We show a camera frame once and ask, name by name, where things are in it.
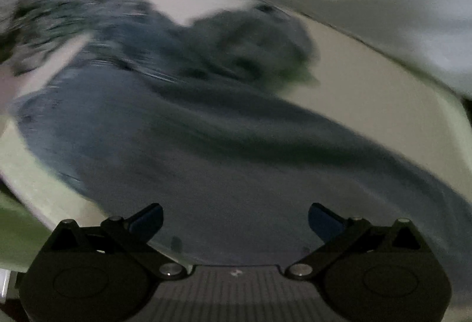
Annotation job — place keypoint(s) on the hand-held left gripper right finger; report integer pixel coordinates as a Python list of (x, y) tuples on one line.
[(324, 222)]

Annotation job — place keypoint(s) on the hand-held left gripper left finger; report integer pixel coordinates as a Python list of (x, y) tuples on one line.
[(145, 220)]

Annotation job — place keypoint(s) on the dark grey-blue garment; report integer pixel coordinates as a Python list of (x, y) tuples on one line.
[(250, 45)]

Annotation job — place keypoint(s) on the blue checked garment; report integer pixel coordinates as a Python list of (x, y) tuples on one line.
[(55, 12)]

